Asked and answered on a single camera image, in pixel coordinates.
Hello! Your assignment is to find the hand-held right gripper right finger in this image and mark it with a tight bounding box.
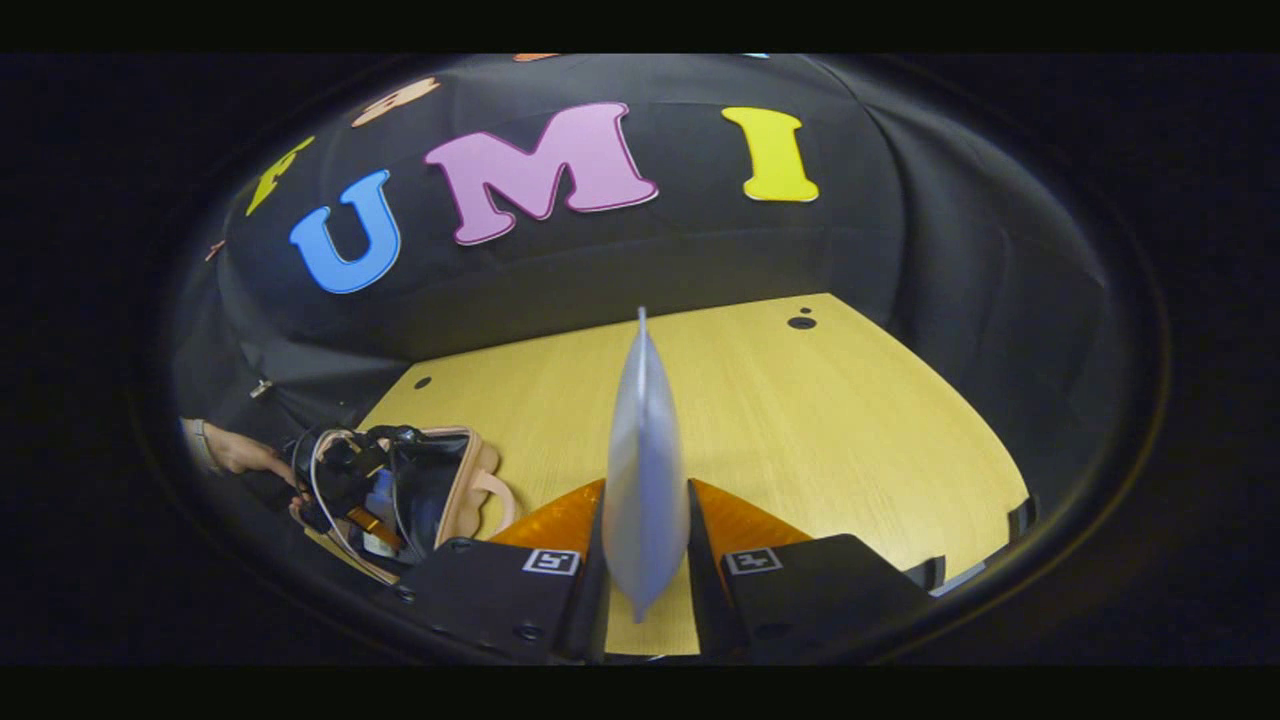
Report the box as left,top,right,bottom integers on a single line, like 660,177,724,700
686,478,936,663

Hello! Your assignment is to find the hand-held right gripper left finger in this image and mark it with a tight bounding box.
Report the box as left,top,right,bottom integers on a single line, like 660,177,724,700
385,478,613,665

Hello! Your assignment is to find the white tube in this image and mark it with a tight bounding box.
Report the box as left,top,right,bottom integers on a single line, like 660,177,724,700
602,306,693,625

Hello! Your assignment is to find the black backdrop cloth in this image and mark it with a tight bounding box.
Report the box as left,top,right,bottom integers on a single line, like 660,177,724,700
170,55,1111,501

